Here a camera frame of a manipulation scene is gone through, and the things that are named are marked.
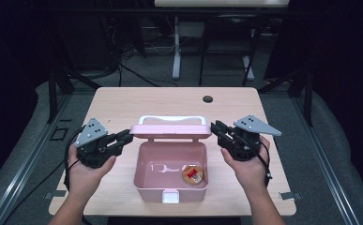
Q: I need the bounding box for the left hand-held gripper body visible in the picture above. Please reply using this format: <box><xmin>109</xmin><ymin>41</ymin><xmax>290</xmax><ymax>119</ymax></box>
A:
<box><xmin>74</xmin><ymin>117</ymin><xmax>123</xmax><ymax>170</ymax></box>

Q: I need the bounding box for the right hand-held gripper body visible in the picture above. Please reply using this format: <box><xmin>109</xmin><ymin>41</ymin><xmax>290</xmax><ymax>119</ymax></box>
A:
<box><xmin>218</xmin><ymin>114</ymin><xmax>282</xmax><ymax>162</ymax></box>

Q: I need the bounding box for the pink storage box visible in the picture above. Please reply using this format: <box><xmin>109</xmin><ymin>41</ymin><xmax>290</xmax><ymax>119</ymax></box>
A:
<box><xmin>129</xmin><ymin>114</ymin><xmax>213</xmax><ymax>204</ymax></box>

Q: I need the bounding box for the person's left hand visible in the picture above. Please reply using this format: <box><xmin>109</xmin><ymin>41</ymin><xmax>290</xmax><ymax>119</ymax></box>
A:
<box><xmin>67</xmin><ymin>144</ymin><xmax>117</xmax><ymax>199</ymax></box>

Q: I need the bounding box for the person's right hand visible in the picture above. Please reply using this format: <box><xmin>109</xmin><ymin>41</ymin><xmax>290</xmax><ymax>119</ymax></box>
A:
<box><xmin>220</xmin><ymin>135</ymin><xmax>271</xmax><ymax>197</ymax></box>

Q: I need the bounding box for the black metal stand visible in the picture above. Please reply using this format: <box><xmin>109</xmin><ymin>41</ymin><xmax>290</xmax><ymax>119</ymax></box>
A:
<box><xmin>257</xmin><ymin>66</ymin><xmax>315</xmax><ymax>128</ymax></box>
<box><xmin>46</xmin><ymin>18</ymin><xmax>102</xmax><ymax>125</ymax></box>

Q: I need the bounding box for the white desk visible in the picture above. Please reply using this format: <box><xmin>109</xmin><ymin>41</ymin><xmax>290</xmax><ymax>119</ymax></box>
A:
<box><xmin>154</xmin><ymin>0</ymin><xmax>291</xmax><ymax>82</ymax></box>

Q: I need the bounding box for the black chair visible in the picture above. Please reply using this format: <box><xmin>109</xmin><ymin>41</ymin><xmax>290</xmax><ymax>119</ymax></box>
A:
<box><xmin>198</xmin><ymin>13</ymin><xmax>265</xmax><ymax>87</ymax></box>

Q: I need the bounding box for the left hand-held gripper cable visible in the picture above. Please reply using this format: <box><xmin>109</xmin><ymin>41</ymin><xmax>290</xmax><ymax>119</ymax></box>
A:
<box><xmin>0</xmin><ymin>125</ymin><xmax>86</xmax><ymax>225</ymax></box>

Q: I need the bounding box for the hand-held gripper cable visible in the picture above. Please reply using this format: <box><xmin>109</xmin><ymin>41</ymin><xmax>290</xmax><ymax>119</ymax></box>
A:
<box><xmin>240</xmin><ymin>136</ymin><xmax>274</xmax><ymax>188</ymax></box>
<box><xmin>0</xmin><ymin>125</ymin><xmax>86</xmax><ymax>225</ymax></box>

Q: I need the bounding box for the right hand-held gripper cable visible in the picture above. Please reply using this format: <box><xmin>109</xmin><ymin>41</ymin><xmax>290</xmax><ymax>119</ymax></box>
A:
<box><xmin>240</xmin><ymin>136</ymin><xmax>274</xmax><ymax>188</ymax></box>

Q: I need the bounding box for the black floor cable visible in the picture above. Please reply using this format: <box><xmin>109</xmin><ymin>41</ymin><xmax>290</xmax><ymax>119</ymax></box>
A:
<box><xmin>117</xmin><ymin>61</ymin><xmax>179</xmax><ymax>88</ymax></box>

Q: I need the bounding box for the aluminium floor rail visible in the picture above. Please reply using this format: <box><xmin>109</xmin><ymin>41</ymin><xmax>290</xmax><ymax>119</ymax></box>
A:
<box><xmin>290</xmin><ymin>97</ymin><xmax>362</xmax><ymax>225</ymax></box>
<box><xmin>0</xmin><ymin>93</ymin><xmax>74</xmax><ymax>225</ymax></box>

